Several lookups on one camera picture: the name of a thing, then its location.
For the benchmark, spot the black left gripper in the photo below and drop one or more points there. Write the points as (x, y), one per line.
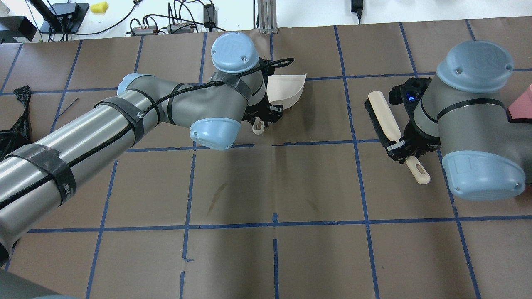
(254, 114)

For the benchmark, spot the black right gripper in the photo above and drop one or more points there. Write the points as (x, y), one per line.
(417, 141)

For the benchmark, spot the beige plastic dustpan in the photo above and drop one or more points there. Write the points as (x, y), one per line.
(282, 89)

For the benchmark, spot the beige hand brush black bristles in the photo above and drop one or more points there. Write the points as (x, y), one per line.
(389, 135)

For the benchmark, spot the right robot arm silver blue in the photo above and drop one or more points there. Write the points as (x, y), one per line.
(460, 111)

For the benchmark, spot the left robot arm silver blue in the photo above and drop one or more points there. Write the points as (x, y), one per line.
(39, 177)

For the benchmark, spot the pink plastic bin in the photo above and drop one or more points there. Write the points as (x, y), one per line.
(520, 111)

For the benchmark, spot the black bag lined bin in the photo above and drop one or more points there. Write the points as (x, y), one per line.
(20, 132)

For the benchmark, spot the black power adapter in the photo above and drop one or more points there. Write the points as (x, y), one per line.
(210, 17)

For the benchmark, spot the yellow sponge block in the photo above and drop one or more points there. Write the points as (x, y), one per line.
(99, 8)

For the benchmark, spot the aluminium frame post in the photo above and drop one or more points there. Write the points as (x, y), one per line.
(267, 16)

